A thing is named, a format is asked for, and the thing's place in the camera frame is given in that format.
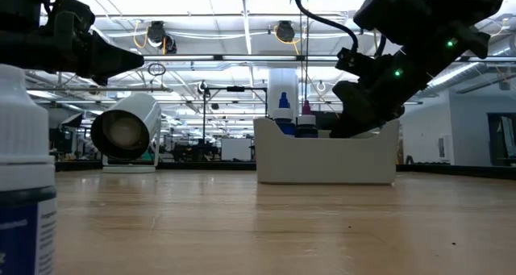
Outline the grey plastic tray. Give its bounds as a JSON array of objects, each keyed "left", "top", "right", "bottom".
[{"left": 252, "top": 116, "right": 401, "bottom": 186}]

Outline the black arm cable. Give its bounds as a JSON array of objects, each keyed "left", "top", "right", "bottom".
[{"left": 293, "top": 0, "right": 360, "bottom": 53}]

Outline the black hanging cable loop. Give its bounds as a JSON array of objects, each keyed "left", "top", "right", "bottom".
[{"left": 147, "top": 62, "right": 167, "bottom": 77}]

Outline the dark window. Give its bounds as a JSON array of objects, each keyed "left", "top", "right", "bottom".
[{"left": 486, "top": 112, "right": 516, "bottom": 167}]

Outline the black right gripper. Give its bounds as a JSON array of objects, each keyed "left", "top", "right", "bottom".
[{"left": 329, "top": 47, "right": 433, "bottom": 140}]

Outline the small dark blue dropper bottle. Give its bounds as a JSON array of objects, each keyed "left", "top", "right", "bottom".
[{"left": 0, "top": 64, "right": 57, "bottom": 275}]

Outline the white column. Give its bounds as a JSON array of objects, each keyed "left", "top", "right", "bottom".
[{"left": 268, "top": 68, "right": 300, "bottom": 119}]

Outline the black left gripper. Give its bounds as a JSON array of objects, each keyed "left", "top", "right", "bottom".
[{"left": 0, "top": 0, "right": 145, "bottom": 86}]

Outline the white cylindrical container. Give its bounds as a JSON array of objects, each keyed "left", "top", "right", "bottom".
[{"left": 89, "top": 92, "right": 163, "bottom": 174}]

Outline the black table frame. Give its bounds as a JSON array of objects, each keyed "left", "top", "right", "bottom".
[{"left": 54, "top": 160, "right": 516, "bottom": 181}]

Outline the large blue-capped colouring bottle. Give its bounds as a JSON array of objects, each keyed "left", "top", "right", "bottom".
[{"left": 272, "top": 91, "right": 298, "bottom": 137}]

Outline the long ceiling light strip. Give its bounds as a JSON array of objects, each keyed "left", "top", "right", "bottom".
[{"left": 143, "top": 53, "right": 516, "bottom": 63}]

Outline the black frame rig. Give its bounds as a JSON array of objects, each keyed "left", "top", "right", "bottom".
[{"left": 202, "top": 85, "right": 268, "bottom": 163}]

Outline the white board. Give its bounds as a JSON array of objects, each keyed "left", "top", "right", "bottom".
[{"left": 220, "top": 137, "right": 253, "bottom": 162}]

